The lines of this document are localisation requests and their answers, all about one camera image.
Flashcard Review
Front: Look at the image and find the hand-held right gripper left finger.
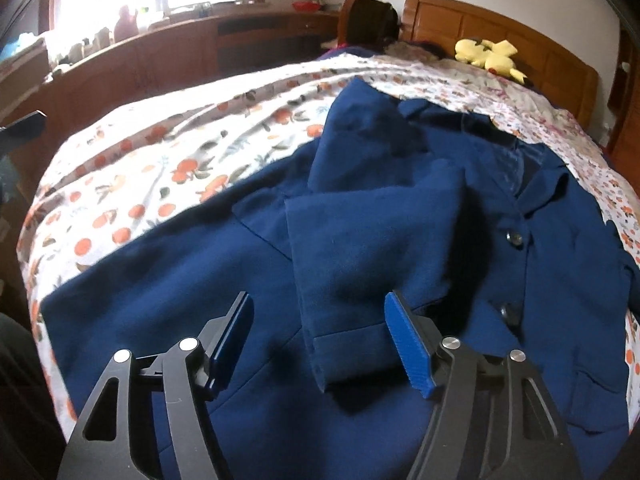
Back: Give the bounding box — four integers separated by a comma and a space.
57, 291, 254, 480

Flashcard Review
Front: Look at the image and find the yellow plush toy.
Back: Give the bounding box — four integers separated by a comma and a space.
454, 37, 528, 85

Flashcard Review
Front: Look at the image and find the wooden nightstand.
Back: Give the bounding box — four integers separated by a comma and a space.
607, 30, 640, 161

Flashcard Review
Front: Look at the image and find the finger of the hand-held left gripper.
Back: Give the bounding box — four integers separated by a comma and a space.
0, 110, 48, 153

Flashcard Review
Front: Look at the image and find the orange fruit print bed sheet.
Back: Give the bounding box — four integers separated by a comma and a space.
15, 52, 640, 441

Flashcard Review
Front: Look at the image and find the pink plush toy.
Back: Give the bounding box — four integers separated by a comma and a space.
114, 5, 140, 42

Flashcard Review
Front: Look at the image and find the navy blue coat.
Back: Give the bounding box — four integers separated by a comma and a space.
40, 76, 640, 480

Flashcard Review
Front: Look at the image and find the person's dark clothing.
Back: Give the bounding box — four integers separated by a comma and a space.
0, 312, 68, 480

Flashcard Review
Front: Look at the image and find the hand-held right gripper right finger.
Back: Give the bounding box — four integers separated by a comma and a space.
384, 290, 583, 480

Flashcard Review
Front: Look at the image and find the wooden headboard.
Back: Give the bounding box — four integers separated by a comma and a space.
400, 0, 600, 136

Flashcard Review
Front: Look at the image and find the long wooden cabinet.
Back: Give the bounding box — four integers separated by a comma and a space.
0, 10, 346, 176

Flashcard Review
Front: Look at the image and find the dark bag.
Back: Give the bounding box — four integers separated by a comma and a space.
340, 0, 401, 53

